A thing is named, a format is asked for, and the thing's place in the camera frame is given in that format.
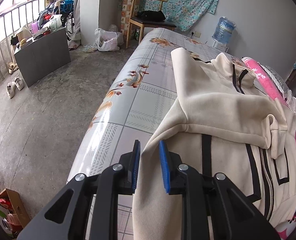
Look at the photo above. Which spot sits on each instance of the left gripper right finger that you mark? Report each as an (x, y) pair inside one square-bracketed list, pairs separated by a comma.
[(212, 207)]

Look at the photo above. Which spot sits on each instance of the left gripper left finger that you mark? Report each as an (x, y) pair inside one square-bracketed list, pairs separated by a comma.
[(87, 207)]

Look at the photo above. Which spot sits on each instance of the beige zip jacket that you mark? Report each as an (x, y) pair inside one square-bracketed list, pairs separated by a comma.
[(220, 122)]

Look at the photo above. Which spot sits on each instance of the black clothes on chair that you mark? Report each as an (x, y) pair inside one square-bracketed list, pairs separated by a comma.
[(151, 16)]

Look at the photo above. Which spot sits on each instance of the cardboard box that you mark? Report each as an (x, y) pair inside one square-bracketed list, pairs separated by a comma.
[(16, 217)]

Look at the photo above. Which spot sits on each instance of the floral bed sheet mattress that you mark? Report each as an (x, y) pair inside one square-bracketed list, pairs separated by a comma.
[(137, 101)]

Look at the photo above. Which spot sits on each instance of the lace trimmed pillow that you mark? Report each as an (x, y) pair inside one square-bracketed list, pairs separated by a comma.
[(277, 80)]

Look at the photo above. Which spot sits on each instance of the grey low cabinet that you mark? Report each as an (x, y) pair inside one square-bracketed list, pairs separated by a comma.
[(43, 56)]

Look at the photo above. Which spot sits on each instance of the white water dispenser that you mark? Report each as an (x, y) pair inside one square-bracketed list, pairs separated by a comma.
[(219, 46)]

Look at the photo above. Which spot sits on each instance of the white plastic bag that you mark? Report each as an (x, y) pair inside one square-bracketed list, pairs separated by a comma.
[(108, 40)]

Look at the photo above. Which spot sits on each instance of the blue water bottle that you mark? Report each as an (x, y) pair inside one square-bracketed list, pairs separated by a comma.
[(223, 31)]

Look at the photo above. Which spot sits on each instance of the wheelchair with blue bag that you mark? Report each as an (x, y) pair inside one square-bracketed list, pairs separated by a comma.
[(66, 9)]

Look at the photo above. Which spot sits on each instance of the metal balcony railing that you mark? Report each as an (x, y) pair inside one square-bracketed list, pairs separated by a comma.
[(11, 21)]

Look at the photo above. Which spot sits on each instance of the wooden chair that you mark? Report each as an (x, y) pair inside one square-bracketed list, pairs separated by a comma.
[(134, 21)]

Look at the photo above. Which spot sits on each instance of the wall power socket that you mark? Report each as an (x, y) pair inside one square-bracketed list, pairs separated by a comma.
[(195, 34)]

